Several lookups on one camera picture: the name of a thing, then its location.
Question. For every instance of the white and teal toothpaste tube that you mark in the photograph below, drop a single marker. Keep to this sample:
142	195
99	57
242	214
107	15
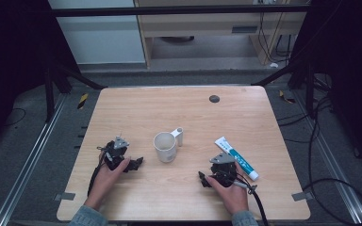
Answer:
237	158

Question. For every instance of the aluminium floor rail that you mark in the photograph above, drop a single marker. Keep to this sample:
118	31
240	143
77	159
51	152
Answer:
333	169
28	163

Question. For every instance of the person's left hand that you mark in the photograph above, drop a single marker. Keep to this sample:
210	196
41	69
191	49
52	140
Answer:
105	182

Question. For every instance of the person's right hand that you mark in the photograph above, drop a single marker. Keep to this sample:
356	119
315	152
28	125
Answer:
232	196

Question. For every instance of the grey round table grommet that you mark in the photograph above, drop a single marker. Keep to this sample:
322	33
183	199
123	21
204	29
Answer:
214	99

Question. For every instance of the small white floor object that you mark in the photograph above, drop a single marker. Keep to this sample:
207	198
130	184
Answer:
274	65

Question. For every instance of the yellow and black tape strip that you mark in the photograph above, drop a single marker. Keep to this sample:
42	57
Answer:
82	101
286	98

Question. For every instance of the white cabinet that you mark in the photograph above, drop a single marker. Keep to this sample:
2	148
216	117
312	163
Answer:
100	40

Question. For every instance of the black curtain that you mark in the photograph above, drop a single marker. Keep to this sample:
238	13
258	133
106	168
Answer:
12	56
348	62

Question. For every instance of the light wooden desk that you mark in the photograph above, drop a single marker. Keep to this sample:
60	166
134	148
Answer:
201	26

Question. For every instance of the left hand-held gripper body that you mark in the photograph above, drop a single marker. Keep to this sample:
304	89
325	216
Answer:
115	152

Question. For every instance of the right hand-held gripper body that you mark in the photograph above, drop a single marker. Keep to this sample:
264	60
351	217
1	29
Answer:
223	168

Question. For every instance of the black horizontal frame bar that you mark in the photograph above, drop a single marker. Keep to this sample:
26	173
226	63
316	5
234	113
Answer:
169	11

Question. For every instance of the grey metal table bracket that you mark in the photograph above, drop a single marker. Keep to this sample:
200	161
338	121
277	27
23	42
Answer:
64	196
302	196

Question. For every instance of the black metal stand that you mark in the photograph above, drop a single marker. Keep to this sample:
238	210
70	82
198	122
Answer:
308	81
52	91

